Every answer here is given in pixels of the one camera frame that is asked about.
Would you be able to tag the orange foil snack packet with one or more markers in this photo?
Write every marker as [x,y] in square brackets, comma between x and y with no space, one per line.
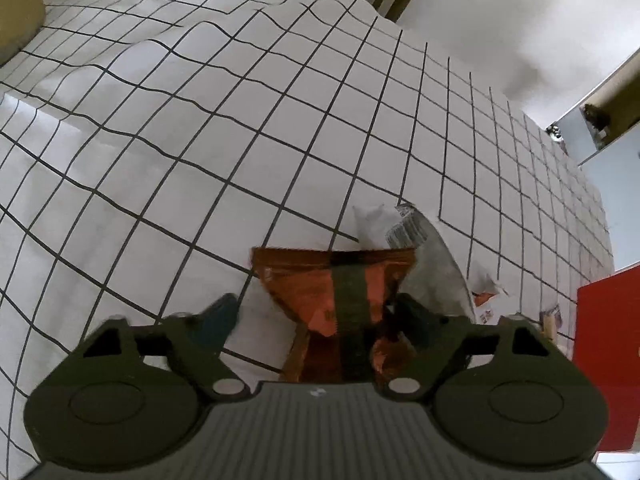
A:
[300,287]

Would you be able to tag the checked white tablecloth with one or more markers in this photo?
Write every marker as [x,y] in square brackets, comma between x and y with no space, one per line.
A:
[200,150]

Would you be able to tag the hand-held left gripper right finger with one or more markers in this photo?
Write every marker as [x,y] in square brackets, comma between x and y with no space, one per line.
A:
[412,320]

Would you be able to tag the red cardboard box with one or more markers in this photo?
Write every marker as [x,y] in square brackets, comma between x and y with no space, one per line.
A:
[607,340]

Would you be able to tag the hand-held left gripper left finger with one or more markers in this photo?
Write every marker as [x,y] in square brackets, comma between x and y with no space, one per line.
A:
[226,317]

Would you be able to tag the white snack packet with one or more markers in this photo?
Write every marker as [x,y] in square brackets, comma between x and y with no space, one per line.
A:
[435,270]

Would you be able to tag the tan cardboard box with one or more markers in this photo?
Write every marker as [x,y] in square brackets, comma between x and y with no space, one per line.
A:
[17,5]

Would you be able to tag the clear-wrapped brown bun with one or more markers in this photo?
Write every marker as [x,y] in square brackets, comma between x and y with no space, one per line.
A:
[548,331]

